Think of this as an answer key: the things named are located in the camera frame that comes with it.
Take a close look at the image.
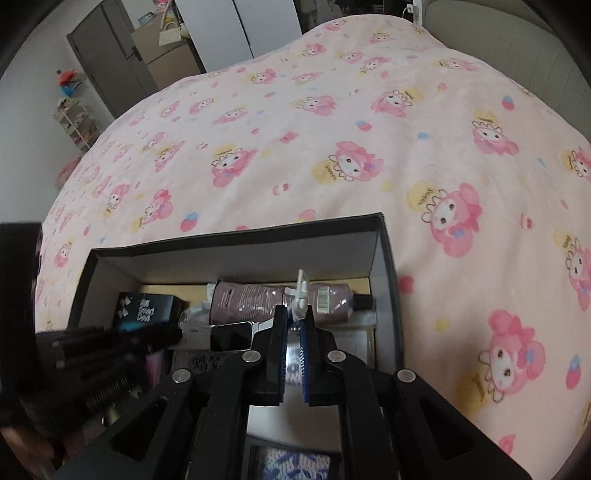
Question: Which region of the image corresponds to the white plastic clip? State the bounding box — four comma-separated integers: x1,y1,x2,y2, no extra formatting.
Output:
283,269,311,330

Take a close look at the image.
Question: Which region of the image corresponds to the white wardrobe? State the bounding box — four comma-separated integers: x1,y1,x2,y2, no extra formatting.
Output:
174,0,313,73

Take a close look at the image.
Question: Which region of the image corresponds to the black glossy phone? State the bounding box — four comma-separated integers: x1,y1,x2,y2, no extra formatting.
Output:
210,322,256,353

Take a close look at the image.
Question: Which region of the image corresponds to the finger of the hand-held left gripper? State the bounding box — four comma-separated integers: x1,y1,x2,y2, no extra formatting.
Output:
36,323,182,358
55,348,155,416

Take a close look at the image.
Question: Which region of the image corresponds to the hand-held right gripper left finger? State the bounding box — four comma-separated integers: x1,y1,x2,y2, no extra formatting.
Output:
55,305,288,480

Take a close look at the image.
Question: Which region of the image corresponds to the purple squeeze tube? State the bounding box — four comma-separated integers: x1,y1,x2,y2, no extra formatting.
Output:
209,278,374,325

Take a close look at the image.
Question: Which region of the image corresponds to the small black printed carton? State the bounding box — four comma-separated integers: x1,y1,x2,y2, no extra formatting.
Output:
113,292,188,334

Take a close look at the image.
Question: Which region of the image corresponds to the grey door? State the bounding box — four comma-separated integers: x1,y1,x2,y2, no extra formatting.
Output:
67,0,160,100

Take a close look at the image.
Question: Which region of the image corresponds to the grey padded headboard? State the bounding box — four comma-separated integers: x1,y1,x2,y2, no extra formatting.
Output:
422,0,591,151

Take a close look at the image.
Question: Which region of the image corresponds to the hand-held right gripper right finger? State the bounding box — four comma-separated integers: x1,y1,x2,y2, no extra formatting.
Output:
298,307,532,480

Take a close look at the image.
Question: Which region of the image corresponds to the white shelf rack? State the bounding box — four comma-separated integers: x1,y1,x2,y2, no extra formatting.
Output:
53,97,101,154

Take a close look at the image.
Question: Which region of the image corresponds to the black cardboard box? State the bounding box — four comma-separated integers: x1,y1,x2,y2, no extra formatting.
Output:
67,212,404,480

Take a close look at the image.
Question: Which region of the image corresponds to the blue white patterned packet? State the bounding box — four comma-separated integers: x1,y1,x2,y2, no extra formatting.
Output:
253,450,332,480

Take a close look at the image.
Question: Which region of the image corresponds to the crumpled clear plastic wrapper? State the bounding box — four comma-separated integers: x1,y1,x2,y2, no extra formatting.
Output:
178,300,218,349

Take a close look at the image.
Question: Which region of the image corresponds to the pink printed blanket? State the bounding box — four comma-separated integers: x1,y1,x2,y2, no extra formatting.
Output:
34,14,591,480

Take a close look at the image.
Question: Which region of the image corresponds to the brown cardboard box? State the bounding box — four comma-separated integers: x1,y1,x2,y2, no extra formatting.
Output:
130,21,207,92

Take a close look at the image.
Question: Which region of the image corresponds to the cream tote bag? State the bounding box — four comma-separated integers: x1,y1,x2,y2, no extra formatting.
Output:
158,18,186,46

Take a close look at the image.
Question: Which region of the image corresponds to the colourful toy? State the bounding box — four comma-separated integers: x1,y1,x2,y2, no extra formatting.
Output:
57,69,86,99

